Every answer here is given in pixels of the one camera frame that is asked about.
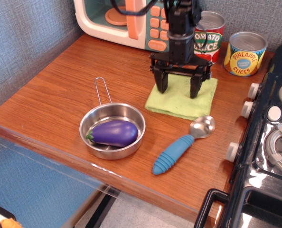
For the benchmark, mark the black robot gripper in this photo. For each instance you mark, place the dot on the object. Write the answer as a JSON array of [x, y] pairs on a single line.
[[182, 16]]

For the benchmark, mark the black toy stove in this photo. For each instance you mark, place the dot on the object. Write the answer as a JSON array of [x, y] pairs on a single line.
[[255, 196]]

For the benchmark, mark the pineapple slices can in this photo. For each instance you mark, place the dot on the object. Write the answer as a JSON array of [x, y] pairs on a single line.
[[245, 53]]

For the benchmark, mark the small steel pan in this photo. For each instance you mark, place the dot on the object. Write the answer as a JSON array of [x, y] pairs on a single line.
[[109, 112]]

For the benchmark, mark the blue handled metal spoon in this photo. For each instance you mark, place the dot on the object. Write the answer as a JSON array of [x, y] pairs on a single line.
[[202, 127]]

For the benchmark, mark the tomato sauce can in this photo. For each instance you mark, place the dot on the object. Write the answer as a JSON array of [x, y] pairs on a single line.
[[208, 35]]

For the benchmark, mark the purple toy eggplant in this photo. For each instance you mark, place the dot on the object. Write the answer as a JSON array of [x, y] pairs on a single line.
[[117, 133]]

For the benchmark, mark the toy microwave oven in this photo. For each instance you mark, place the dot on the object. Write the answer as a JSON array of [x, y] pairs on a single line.
[[99, 19]]

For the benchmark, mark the green rag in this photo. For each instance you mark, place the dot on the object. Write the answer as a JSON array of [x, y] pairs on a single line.
[[176, 100]]

